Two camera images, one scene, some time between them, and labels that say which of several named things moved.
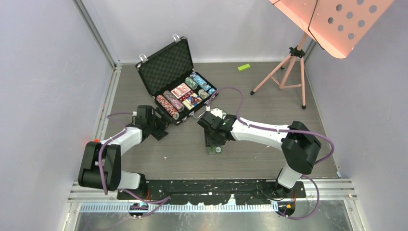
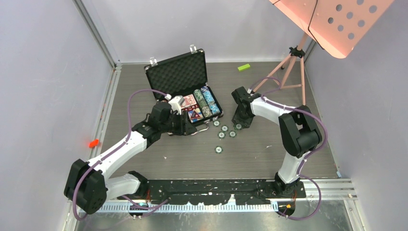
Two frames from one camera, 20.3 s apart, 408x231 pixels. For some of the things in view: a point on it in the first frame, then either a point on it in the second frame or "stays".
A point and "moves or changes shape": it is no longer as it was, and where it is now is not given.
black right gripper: (210, 142) → (236, 118)
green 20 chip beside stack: (218, 149) stays
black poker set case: (168, 75) moves or changes shape
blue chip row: (202, 83) → (210, 100)
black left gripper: (164, 121) → (185, 128)
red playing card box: (181, 90) → (188, 100)
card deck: (192, 101) → (195, 115)
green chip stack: (211, 149) → (206, 111)
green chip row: (191, 83) → (201, 102)
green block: (244, 67) stays
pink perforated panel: (338, 26) stays
